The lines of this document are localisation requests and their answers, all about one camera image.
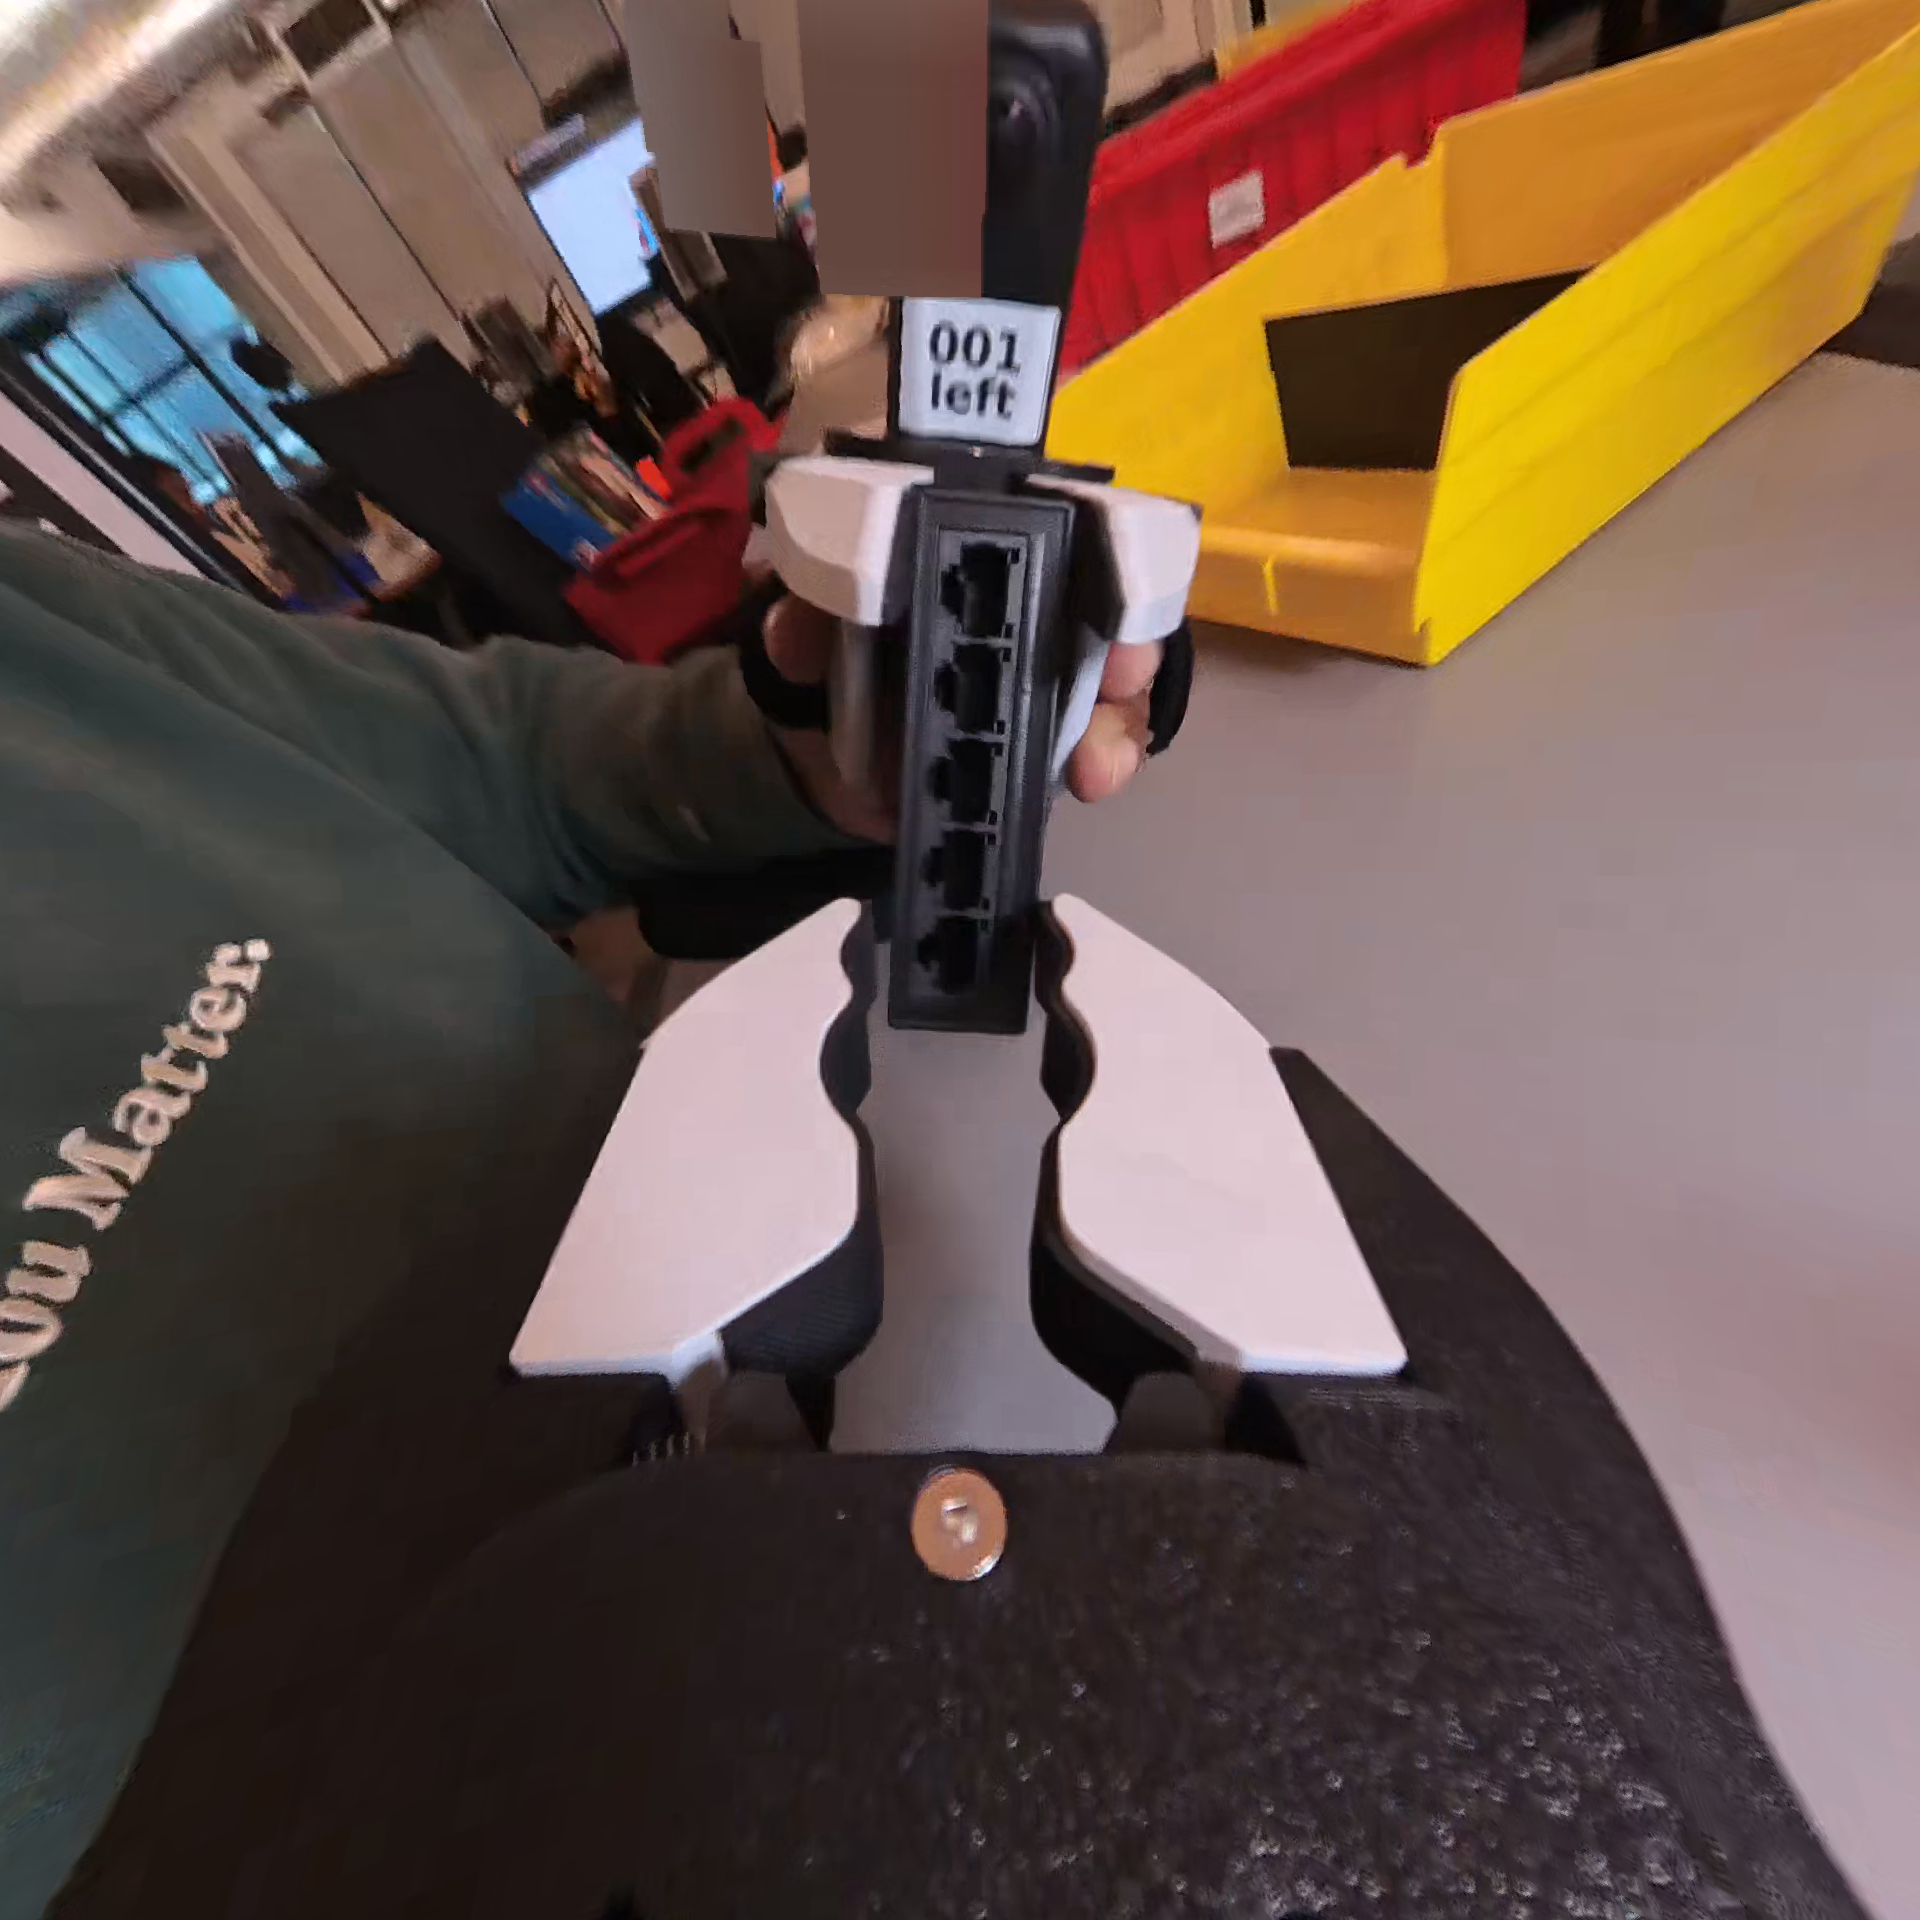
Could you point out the person's green sweatshirt torso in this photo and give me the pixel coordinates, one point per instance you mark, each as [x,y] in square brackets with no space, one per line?
[225,1200]

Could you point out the person's left hand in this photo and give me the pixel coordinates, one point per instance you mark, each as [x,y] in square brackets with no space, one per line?
[809,781]

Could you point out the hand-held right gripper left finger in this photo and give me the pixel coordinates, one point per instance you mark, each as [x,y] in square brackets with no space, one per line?
[720,1172]

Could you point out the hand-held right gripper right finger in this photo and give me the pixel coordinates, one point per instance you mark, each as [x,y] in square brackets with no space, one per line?
[1201,1172]

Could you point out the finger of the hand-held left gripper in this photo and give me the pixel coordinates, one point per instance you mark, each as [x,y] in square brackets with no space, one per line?
[1147,556]
[833,533]

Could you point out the yellow plastic bin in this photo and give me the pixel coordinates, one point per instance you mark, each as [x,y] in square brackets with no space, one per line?
[1576,375]

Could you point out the black network switch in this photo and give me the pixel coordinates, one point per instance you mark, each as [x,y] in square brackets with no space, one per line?
[983,840]

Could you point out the small red plastic bin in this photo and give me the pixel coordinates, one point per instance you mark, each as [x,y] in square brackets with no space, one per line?
[674,556]

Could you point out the colourful printed box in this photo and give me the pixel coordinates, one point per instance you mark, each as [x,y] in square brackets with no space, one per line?
[579,504]

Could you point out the large red plastic bin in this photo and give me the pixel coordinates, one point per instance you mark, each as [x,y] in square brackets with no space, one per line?
[1275,136]

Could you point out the computer monitor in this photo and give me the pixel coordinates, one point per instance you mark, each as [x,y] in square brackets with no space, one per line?
[592,211]

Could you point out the person's left forearm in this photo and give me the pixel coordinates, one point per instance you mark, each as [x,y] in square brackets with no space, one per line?
[599,781]

